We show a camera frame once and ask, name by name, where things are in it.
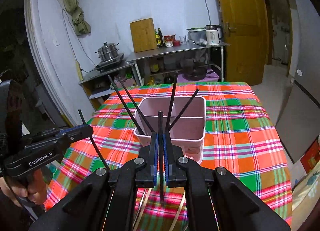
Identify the black chopstick in basket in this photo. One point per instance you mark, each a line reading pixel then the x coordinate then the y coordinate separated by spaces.
pixel 171 102
pixel 182 110
pixel 126 107
pixel 137 108

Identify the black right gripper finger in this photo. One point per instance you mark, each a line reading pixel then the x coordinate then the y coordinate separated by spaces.
pixel 140 172
pixel 187 173

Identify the metal kitchen shelf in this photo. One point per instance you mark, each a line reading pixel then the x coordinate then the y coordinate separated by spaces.
pixel 178 53

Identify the dark sauce bottle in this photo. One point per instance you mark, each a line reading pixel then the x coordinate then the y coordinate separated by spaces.
pixel 161 37

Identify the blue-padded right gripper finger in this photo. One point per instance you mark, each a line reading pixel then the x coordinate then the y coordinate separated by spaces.
pixel 75 134

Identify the low wooden side table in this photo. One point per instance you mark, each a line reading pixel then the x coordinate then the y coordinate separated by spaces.
pixel 98 87

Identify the steel steamer pot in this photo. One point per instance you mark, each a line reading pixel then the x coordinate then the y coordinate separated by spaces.
pixel 108 51

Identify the black chopstick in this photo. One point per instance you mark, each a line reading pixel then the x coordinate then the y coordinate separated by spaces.
pixel 182 110
pixel 126 107
pixel 171 102
pixel 93 143
pixel 137 108
pixel 161 160

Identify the beige wooden chopstick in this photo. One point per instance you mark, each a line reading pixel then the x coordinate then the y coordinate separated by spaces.
pixel 177 214
pixel 141 208

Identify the pink plastic utensil basket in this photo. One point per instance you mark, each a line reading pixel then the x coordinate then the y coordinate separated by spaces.
pixel 188 131

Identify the white electric kettle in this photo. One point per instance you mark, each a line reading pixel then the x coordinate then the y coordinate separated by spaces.
pixel 214 34

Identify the person's left hand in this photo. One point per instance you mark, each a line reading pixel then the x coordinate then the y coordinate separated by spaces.
pixel 36 191

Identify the colourful plaid tablecloth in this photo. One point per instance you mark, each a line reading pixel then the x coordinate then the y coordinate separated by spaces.
pixel 239 136

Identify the green hanging cloth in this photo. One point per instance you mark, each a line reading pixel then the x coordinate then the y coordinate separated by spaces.
pixel 77 15

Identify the wooden cutting board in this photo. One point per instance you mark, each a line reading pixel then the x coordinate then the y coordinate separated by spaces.
pixel 143 35

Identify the yellow wooden door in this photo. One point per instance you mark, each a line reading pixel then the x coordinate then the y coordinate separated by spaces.
pixel 246 32

